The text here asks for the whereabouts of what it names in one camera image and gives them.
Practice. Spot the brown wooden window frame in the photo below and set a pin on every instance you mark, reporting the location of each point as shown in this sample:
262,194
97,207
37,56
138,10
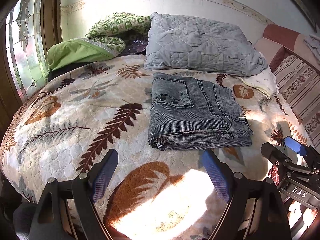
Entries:
51,35

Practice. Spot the leaf-patterned bed blanket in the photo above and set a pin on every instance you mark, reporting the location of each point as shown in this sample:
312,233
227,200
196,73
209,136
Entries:
76,118

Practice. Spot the blue denim jeans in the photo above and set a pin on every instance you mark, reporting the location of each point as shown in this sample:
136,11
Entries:
191,114

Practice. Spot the striped pink cushion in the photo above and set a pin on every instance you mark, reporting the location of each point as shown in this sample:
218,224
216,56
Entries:
294,60

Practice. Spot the stained glass window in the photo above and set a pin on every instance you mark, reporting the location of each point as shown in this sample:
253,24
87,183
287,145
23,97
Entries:
24,46

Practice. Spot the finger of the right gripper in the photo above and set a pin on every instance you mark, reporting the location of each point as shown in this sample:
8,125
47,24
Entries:
296,146
280,160

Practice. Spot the green patterned folded quilt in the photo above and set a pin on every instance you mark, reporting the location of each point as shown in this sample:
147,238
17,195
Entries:
105,40

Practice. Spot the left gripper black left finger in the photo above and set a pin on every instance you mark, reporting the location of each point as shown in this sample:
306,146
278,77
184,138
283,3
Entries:
66,209

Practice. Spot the white small cloth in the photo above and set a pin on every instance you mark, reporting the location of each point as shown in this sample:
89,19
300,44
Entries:
264,82

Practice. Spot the grey quilted pillow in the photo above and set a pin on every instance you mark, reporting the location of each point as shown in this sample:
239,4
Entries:
185,42

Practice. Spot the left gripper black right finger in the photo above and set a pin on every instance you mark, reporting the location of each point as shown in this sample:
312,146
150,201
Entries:
254,208

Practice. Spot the dark purple fabric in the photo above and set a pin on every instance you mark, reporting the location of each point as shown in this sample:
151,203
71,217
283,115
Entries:
135,43

